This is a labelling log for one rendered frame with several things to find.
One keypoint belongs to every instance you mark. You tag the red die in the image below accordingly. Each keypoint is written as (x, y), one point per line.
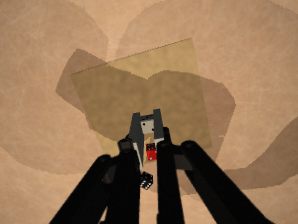
(151, 151)

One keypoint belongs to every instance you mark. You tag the tan flat mat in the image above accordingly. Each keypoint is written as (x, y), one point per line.
(165, 78)

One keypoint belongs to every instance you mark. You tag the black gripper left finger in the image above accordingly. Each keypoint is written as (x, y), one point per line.
(121, 191)

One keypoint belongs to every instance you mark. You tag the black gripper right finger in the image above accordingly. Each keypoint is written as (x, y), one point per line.
(226, 203)

